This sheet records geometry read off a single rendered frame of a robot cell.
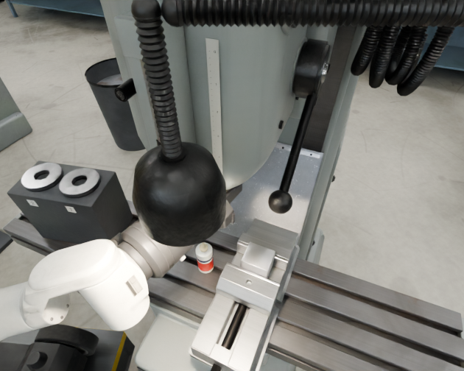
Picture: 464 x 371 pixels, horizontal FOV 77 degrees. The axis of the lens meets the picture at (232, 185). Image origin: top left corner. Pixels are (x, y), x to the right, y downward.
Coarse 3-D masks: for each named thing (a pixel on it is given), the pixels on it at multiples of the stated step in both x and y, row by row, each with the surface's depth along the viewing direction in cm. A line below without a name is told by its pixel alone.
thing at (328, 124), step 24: (336, 48) 64; (336, 72) 67; (336, 96) 71; (288, 120) 81; (312, 120) 78; (336, 120) 76; (288, 144) 86; (312, 144) 83; (336, 144) 84; (312, 216) 106; (312, 240) 126
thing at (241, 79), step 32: (128, 0) 25; (160, 0) 24; (192, 32) 25; (224, 32) 24; (256, 32) 25; (288, 32) 26; (128, 64) 30; (192, 64) 27; (224, 64) 26; (256, 64) 27; (288, 64) 32; (192, 96) 30; (224, 96) 29; (256, 96) 29; (288, 96) 37; (224, 128) 31; (256, 128) 32; (224, 160) 34; (256, 160) 35
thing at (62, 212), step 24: (48, 168) 73; (72, 168) 75; (24, 192) 69; (48, 192) 69; (72, 192) 67; (96, 192) 69; (120, 192) 78; (48, 216) 73; (72, 216) 71; (96, 216) 69; (120, 216) 80; (72, 240) 80
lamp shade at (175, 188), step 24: (192, 144) 22; (144, 168) 20; (168, 168) 20; (192, 168) 20; (216, 168) 21; (144, 192) 20; (168, 192) 19; (192, 192) 19; (216, 192) 21; (144, 216) 21; (168, 216) 20; (192, 216) 20; (216, 216) 22; (168, 240) 22; (192, 240) 22
